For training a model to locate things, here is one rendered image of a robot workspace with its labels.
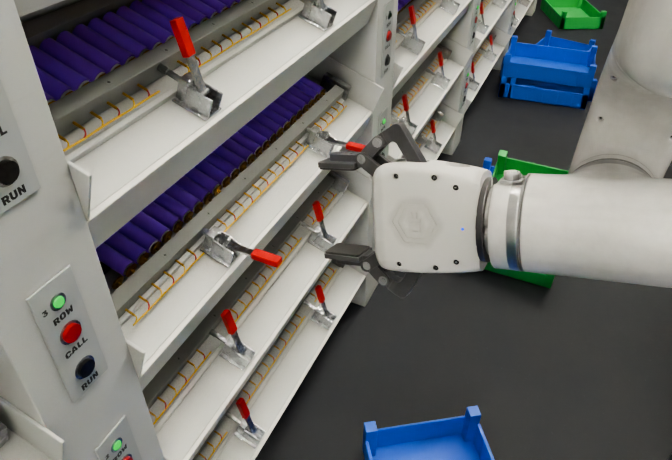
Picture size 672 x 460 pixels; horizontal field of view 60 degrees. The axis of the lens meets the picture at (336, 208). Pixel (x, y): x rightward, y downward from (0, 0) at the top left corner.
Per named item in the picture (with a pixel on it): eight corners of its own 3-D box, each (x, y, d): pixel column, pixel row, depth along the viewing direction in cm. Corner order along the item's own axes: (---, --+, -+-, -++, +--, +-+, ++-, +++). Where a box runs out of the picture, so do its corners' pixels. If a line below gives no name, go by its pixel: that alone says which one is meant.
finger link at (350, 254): (384, 258, 55) (322, 251, 58) (385, 290, 56) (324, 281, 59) (396, 248, 58) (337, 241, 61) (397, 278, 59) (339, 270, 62)
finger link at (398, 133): (428, 121, 51) (370, 125, 54) (434, 207, 53) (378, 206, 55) (432, 119, 52) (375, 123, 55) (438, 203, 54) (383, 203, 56)
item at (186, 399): (361, 217, 115) (388, 167, 105) (167, 495, 71) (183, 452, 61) (275, 164, 117) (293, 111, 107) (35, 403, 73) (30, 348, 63)
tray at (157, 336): (364, 131, 103) (384, 88, 97) (134, 399, 59) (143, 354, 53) (269, 75, 105) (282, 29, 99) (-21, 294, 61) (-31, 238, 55)
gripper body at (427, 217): (493, 171, 46) (364, 166, 51) (491, 291, 49) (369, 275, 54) (512, 154, 53) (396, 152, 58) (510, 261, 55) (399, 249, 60)
